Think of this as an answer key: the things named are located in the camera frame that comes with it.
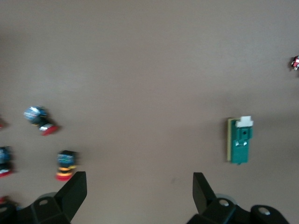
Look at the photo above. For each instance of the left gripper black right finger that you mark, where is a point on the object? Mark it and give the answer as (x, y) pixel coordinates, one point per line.
(210, 212)

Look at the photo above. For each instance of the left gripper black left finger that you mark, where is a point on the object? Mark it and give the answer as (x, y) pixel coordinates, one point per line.
(58, 210)

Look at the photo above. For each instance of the red mushroom button yellow band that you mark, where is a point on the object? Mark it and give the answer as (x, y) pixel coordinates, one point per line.
(66, 163)

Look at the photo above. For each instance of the red mushroom button blue body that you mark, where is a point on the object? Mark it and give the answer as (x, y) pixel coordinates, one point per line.
(2, 199)
(39, 119)
(4, 161)

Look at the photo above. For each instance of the brown paper table cover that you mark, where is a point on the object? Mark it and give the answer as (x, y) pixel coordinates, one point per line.
(140, 70)

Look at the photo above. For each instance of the black switch with red lens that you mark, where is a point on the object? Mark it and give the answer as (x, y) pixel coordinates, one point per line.
(296, 62)

